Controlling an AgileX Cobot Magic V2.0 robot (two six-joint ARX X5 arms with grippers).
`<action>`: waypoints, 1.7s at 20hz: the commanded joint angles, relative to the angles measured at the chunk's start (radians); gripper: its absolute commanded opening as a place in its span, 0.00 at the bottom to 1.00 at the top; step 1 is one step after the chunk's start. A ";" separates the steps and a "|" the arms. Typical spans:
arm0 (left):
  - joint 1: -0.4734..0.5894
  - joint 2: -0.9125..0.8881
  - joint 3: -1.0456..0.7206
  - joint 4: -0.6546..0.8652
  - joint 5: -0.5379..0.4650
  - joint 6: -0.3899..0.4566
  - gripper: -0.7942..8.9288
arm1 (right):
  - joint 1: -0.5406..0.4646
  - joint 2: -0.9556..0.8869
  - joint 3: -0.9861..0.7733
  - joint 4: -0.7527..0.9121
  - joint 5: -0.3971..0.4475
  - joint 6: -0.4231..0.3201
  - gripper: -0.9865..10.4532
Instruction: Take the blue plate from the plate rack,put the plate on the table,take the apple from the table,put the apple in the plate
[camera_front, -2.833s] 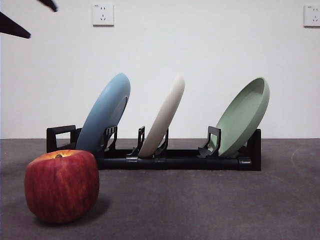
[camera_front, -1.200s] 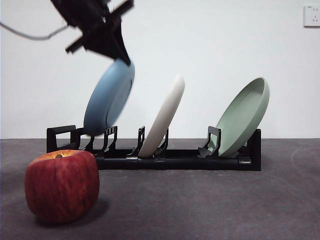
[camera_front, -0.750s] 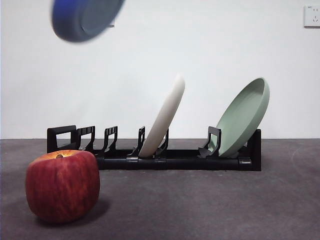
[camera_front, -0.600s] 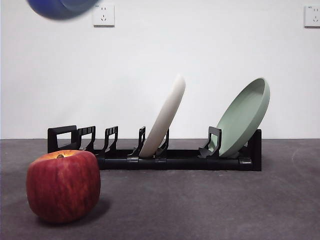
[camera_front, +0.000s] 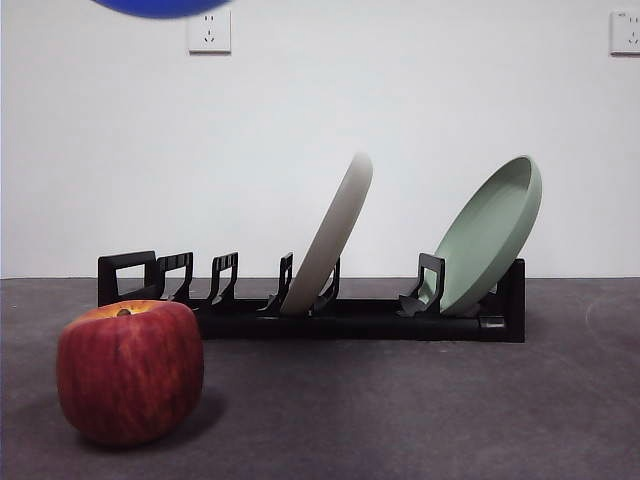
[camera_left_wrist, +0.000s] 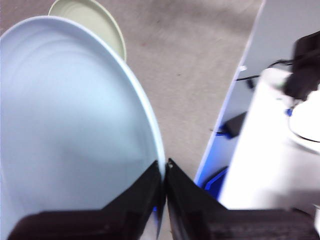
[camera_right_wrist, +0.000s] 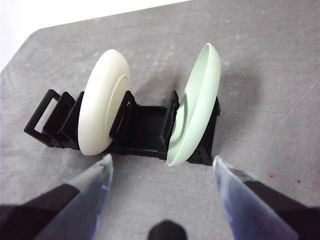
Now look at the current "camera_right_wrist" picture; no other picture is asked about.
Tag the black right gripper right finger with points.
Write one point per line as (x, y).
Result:
(262, 212)

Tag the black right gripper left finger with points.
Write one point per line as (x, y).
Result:
(62, 212)

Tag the white plate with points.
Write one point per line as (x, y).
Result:
(100, 105)

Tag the black plate rack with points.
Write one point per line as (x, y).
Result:
(147, 125)

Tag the pale green plate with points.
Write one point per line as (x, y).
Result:
(202, 100)

